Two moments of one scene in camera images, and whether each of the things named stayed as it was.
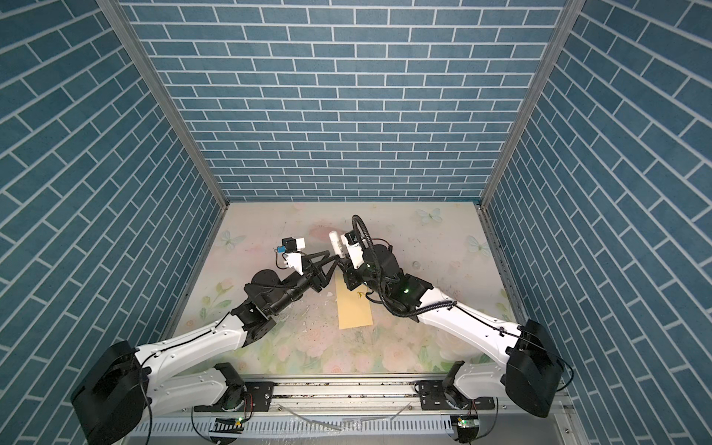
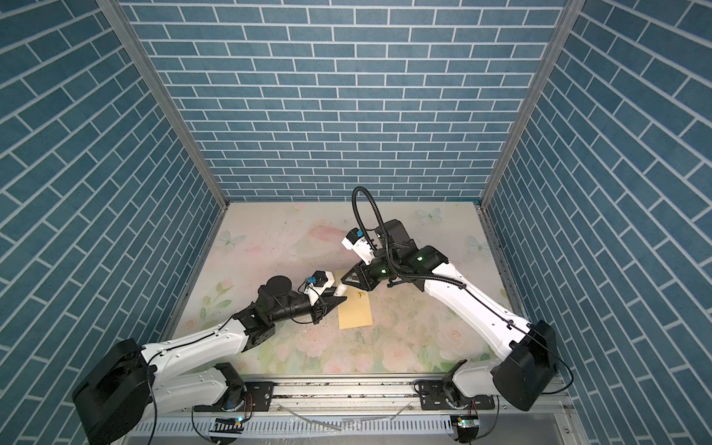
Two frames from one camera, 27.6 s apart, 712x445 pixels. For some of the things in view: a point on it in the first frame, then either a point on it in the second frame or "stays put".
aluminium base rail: x=369 y=398 stays put
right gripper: x=351 y=277 stays put
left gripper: x=315 y=279 to x=318 y=306
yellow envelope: x=354 y=308 stays put
